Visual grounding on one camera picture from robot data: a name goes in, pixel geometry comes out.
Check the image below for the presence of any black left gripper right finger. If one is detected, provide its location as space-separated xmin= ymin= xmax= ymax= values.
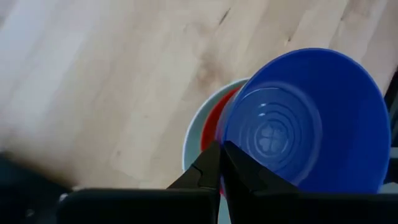
xmin=221 ymin=140 xmax=300 ymax=195

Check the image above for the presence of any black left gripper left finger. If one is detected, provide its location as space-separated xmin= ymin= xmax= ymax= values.
xmin=167 ymin=141 xmax=222 ymax=190

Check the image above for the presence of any red plastic bowl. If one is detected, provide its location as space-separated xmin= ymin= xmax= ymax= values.
xmin=200 ymin=86 xmax=243 ymax=197

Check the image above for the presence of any blue plastic bowl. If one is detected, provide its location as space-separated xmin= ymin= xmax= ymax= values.
xmin=215 ymin=47 xmax=392 ymax=195

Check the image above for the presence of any white plastic bowl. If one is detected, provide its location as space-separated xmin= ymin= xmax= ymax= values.
xmin=181 ymin=77 xmax=250 ymax=224

